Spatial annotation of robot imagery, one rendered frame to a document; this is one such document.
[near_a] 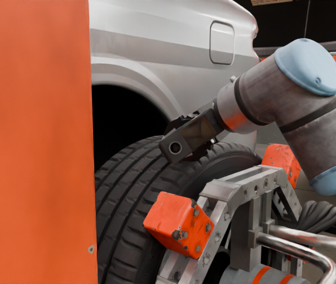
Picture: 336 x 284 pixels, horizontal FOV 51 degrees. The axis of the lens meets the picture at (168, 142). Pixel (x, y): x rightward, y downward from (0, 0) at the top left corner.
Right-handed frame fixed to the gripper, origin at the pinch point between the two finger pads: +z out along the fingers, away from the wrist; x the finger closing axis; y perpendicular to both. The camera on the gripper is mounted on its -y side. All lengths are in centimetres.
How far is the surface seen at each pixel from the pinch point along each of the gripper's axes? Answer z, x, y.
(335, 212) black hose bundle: -14.1, -31.9, 18.9
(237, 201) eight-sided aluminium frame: -11.0, -14.7, -0.7
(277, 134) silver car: 128, -59, 216
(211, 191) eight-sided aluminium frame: -8.1, -10.8, -2.2
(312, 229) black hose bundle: -10.4, -31.9, 13.8
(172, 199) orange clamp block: -10.7, -6.2, -12.4
